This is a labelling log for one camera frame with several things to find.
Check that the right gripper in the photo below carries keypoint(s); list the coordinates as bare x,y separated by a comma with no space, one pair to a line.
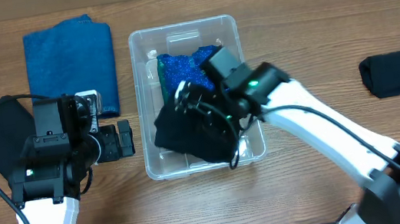
191,100

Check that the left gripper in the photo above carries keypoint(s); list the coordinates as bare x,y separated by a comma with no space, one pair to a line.
109,134

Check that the black cloth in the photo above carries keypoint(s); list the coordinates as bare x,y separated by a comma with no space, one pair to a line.
16,125
381,74
182,134

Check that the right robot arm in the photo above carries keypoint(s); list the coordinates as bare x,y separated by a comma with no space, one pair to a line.
268,94

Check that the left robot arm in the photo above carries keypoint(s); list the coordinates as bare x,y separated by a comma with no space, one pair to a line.
67,143

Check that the clear plastic container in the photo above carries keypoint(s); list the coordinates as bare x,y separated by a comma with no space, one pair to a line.
151,91

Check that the blue sequin garment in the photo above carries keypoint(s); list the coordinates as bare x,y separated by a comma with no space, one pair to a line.
174,69

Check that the folded blue denim cloth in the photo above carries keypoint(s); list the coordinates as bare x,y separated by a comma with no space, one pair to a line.
73,56

